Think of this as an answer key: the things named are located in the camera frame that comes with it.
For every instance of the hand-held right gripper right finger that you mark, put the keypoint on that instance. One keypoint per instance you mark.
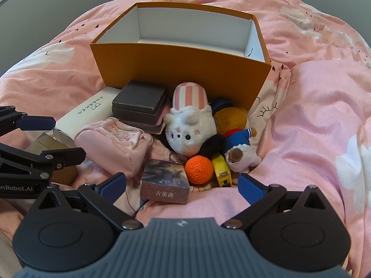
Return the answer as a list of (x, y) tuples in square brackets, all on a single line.
[(250, 189)]

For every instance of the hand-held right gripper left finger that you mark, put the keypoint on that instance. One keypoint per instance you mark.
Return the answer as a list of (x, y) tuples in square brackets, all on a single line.
[(113, 186)]

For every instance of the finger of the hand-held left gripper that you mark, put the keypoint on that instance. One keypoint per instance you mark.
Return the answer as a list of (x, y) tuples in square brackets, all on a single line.
[(37, 123), (65, 155)]

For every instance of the gold metallic box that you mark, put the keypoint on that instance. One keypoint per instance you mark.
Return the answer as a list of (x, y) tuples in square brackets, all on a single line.
[(43, 142)]

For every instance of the yellow tape measure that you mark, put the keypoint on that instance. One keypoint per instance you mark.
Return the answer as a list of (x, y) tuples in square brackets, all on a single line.
[(221, 170)]

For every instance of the pink fabric pouch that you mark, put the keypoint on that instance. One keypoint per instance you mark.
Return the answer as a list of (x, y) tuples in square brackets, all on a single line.
[(116, 150)]

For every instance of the printed card box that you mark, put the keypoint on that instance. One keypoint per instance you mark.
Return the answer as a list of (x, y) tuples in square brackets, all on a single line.
[(162, 185)]

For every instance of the white glasses case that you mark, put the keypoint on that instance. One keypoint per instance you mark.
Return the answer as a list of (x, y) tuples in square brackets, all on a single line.
[(87, 110)]

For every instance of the orange crochet ball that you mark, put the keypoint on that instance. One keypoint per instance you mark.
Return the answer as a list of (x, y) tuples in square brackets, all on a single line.
[(199, 169)]

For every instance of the black pompom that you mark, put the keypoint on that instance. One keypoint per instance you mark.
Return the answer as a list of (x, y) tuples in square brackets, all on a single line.
[(213, 146)]

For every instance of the orange plush blue sailor suit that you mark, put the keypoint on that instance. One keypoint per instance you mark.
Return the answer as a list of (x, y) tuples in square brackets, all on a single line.
[(232, 121)]

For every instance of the white cat plush striped hat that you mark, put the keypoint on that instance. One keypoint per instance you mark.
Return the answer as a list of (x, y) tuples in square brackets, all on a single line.
[(185, 127)]

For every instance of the dark grey gift box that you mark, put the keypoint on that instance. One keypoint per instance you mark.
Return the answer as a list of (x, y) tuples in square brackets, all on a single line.
[(139, 97)]

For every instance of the orange cardboard box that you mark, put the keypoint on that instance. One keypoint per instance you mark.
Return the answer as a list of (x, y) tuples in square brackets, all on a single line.
[(174, 69)]

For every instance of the pink printed blanket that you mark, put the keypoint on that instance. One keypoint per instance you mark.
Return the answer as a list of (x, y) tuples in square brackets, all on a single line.
[(304, 107)]

